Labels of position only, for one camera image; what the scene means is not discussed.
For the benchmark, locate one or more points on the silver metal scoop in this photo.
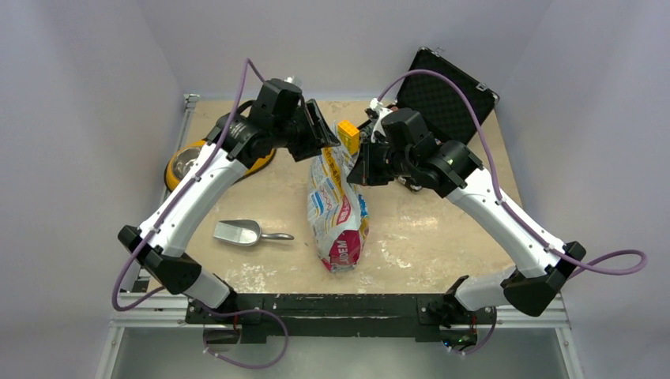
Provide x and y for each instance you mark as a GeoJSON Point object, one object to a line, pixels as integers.
{"type": "Point", "coordinates": [245, 233]}

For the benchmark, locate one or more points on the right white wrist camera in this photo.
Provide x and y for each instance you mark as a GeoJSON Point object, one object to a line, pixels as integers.
{"type": "Point", "coordinates": [379, 112]}

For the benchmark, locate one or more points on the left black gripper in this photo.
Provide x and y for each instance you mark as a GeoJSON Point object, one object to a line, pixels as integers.
{"type": "Point", "coordinates": [318, 135]}

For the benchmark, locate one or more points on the yellow double pet bowl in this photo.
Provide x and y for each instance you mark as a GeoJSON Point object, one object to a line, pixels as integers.
{"type": "Point", "coordinates": [182, 161]}

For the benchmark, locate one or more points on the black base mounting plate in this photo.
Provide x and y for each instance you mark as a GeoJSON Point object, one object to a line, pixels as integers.
{"type": "Point", "coordinates": [422, 317]}

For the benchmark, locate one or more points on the yellow toy brick block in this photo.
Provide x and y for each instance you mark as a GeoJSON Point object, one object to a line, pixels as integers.
{"type": "Point", "coordinates": [349, 136]}

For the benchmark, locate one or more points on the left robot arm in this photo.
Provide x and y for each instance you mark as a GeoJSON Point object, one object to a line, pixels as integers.
{"type": "Point", "coordinates": [279, 117]}

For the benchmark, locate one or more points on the black poker chip case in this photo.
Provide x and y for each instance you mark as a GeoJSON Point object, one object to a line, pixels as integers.
{"type": "Point", "coordinates": [436, 124]}

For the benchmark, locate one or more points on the colourful pet food bag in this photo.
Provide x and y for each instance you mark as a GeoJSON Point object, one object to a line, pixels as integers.
{"type": "Point", "coordinates": [336, 209]}

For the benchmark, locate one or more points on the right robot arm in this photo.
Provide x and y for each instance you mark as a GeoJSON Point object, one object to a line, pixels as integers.
{"type": "Point", "coordinates": [542, 262]}

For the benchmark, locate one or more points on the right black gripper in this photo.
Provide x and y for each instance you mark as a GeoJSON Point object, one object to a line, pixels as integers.
{"type": "Point", "coordinates": [363, 172]}

